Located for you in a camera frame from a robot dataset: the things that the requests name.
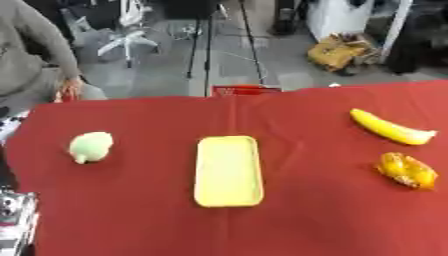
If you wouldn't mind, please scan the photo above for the person's hand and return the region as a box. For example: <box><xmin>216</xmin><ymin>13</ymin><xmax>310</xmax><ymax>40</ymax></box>
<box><xmin>52</xmin><ymin>75</ymin><xmax>86</xmax><ymax>104</ymax></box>

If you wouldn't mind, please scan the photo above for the red box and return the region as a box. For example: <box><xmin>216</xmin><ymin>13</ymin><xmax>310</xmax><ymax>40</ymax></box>
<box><xmin>210</xmin><ymin>84</ymin><xmax>284</xmax><ymax>98</ymax></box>

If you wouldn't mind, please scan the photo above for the person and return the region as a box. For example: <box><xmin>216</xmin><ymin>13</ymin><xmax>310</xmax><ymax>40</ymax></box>
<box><xmin>0</xmin><ymin>0</ymin><xmax>109</xmax><ymax>114</ymax></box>

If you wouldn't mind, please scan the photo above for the pale green toy pear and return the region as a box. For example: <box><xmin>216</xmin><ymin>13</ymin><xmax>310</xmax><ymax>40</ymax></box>
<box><xmin>66</xmin><ymin>131</ymin><xmax>116</xmax><ymax>165</ymax></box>

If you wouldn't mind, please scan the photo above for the white office chair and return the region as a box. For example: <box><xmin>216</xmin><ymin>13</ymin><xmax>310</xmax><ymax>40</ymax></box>
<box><xmin>94</xmin><ymin>0</ymin><xmax>163</xmax><ymax>69</ymax></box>

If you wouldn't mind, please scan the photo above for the black tripod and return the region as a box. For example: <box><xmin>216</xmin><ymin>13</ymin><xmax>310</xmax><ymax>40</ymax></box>
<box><xmin>183</xmin><ymin>0</ymin><xmax>268</xmax><ymax>98</ymax></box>

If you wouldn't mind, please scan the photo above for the yellow rectangular tray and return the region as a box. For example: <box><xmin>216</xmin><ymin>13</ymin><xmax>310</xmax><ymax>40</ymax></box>
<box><xmin>192</xmin><ymin>135</ymin><xmax>266</xmax><ymax>209</ymax></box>

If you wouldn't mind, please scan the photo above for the tan bag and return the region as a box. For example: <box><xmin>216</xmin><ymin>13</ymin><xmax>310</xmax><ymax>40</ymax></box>
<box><xmin>306</xmin><ymin>32</ymin><xmax>384</xmax><ymax>73</ymax></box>

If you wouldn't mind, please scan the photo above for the white cabinet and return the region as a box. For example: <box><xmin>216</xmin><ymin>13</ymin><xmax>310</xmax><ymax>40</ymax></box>
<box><xmin>304</xmin><ymin>0</ymin><xmax>415</xmax><ymax>64</ymax></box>

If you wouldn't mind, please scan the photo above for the yellow toy banana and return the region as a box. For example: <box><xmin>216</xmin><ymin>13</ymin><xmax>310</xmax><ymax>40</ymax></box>
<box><xmin>348</xmin><ymin>108</ymin><xmax>440</xmax><ymax>146</ymax></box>

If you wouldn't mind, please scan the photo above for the orange yellow toy pepper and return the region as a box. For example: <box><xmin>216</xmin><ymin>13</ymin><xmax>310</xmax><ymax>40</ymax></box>
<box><xmin>374</xmin><ymin>151</ymin><xmax>440</xmax><ymax>191</ymax></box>

